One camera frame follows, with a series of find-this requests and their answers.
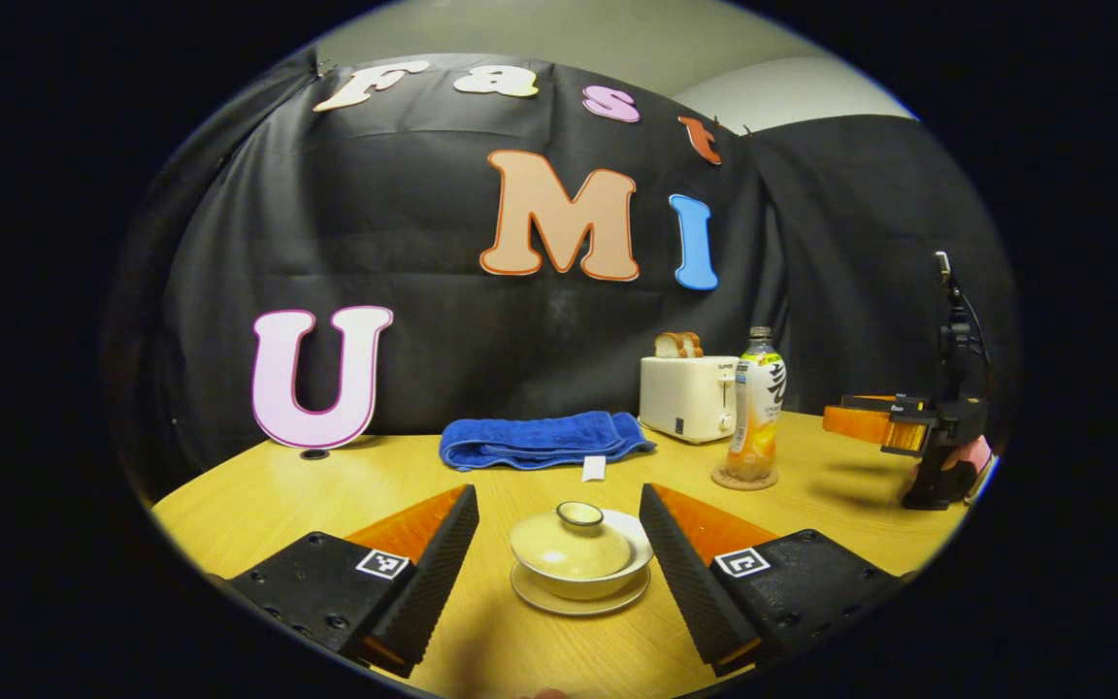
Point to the yellow ceramic saucer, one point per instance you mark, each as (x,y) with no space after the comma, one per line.
(578,607)

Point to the blue folded towel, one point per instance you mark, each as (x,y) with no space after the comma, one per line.
(540,437)

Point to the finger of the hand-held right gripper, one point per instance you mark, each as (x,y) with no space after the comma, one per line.
(860,425)
(868,400)

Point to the toast slice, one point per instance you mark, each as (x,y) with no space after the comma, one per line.
(668,346)
(694,344)

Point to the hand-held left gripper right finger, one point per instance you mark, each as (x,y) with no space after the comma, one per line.
(690,582)

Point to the cream toaster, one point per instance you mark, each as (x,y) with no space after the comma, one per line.
(685,398)

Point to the yellow ceramic teacup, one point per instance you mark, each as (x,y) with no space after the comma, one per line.
(632,558)

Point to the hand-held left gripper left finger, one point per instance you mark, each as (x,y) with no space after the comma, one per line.
(433,573)

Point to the round cork coaster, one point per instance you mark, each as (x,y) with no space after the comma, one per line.
(743,483)

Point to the water bottle with white label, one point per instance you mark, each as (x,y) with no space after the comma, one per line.
(758,408)

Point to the black backdrop cloth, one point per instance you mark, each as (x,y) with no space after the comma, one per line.
(404,223)

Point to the yellow ceramic teacup lid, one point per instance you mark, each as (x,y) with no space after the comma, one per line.
(569,549)

